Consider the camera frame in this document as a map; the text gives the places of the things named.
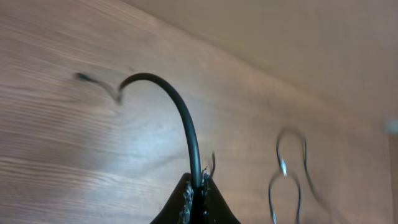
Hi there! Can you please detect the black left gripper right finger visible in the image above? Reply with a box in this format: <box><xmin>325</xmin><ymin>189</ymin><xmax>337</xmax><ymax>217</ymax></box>
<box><xmin>202</xmin><ymin>174</ymin><xmax>240</xmax><ymax>224</ymax></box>

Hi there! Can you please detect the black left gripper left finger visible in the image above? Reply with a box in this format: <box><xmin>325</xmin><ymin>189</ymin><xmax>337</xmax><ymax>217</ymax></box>
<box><xmin>150</xmin><ymin>173</ymin><xmax>194</xmax><ymax>224</ymax></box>

